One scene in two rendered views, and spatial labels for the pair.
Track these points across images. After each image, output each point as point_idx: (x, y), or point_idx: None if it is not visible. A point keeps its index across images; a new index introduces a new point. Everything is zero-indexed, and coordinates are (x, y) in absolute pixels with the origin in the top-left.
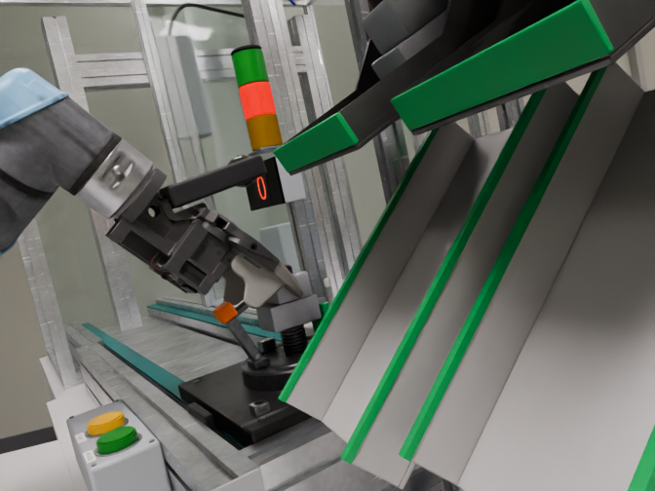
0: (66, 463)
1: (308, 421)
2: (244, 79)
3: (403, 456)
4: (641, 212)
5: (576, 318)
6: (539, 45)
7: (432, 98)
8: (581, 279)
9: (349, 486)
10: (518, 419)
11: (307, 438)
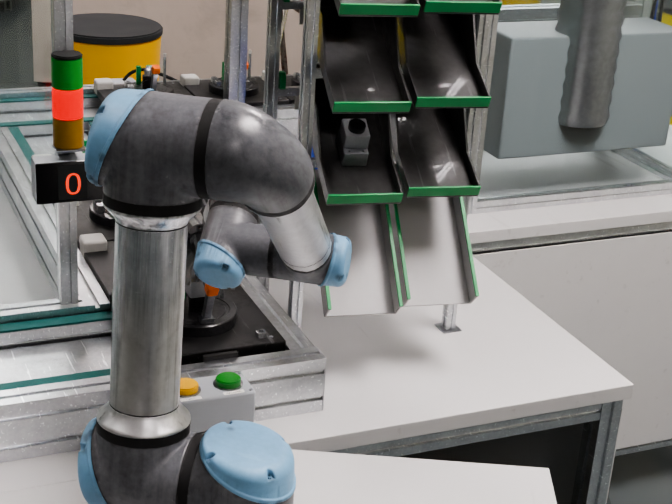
0: (40, 485)
1: (278, 331)
2: (78, 85)
3: (410, 298)
4: (411, 211)
5: (410, 246)
6: (467, 190)
7: (427, 191)
8: (404, 234)
9: None
10: (411, 280)
11: (299, 333)
